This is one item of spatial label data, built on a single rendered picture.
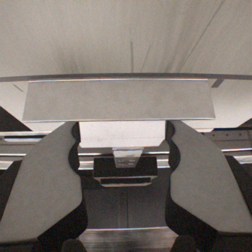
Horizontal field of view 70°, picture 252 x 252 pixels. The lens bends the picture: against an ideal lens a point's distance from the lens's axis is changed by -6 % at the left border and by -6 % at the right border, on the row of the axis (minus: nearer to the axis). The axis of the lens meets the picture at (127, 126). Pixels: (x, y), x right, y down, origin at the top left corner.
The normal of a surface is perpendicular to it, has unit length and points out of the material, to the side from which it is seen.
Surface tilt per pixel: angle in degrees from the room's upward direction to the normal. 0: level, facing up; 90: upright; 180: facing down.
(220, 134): 90
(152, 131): 0
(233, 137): 90
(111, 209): 90
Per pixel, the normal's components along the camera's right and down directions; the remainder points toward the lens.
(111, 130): 0.03, 0.94
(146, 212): 0.03, -0.34
